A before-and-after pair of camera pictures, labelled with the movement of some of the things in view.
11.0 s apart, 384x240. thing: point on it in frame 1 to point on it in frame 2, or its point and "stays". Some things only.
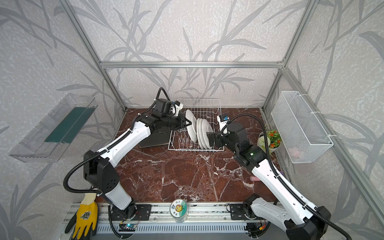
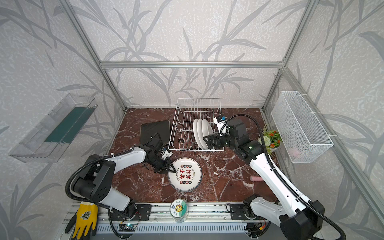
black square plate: (157, 138) stays
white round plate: (200, 133) stays
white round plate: (189, 116) to (188, 175)
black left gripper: (182, 120) to (163, 163)
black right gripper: (212, 140) stays
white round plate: (197, 132) stays
